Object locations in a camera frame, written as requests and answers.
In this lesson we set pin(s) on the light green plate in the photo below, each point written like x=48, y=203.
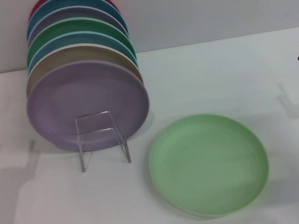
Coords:
x=209, y=165

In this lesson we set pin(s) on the lilac plate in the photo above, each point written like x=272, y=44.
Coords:
x=79, y=100

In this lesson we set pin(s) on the clear acrylic plate rack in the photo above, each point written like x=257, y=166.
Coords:
x=81, y=157

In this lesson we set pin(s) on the tan beige plate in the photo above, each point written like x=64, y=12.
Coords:
x=72, y=54

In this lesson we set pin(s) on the light blue plate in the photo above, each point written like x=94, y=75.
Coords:
x=69, y=39

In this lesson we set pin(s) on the dark green plate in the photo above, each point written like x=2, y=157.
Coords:
x=73, y=26

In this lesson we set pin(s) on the dark red plate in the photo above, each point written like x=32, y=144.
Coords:
x=38, y=3

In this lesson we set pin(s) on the grey purple plate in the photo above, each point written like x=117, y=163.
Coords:
x=74, y=12

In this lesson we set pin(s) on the deep blue plate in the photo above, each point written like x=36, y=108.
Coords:
x=69, y=1

